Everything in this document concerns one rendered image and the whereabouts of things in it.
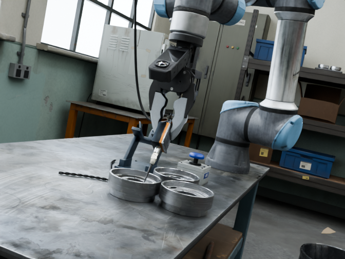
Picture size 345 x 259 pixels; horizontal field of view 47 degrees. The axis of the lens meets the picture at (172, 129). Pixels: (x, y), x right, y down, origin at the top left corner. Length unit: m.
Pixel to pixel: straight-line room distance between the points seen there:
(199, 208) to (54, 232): 0.28
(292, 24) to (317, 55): 3.61
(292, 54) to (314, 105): 3.02
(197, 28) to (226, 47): 3.91
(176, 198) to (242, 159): 0.60
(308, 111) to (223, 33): 1.35
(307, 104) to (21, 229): 3.83
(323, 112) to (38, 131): 2.69
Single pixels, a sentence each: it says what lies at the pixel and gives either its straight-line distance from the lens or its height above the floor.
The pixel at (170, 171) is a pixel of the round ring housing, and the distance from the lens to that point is 0.94.
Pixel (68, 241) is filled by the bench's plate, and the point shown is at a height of 0.80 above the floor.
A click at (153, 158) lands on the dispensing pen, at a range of 0.78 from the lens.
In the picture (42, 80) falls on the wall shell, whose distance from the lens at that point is 2.99.
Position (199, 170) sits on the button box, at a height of 0.84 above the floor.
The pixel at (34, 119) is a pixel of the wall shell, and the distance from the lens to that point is 3.00.
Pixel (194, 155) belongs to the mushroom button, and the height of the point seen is 0.87.
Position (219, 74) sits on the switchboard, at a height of 1.30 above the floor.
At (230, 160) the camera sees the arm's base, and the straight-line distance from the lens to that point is 1.29.
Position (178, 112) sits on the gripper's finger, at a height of 0.98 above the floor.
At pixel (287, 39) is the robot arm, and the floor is 1.23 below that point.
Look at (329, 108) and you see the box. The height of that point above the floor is 1.15.
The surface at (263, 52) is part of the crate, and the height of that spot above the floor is 1.60.
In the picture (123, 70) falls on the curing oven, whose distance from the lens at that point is 3.20.
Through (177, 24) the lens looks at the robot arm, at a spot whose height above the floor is 1.15.
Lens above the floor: 1.02
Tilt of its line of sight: 6 degrees down
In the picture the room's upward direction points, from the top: 11 degrees clockwise
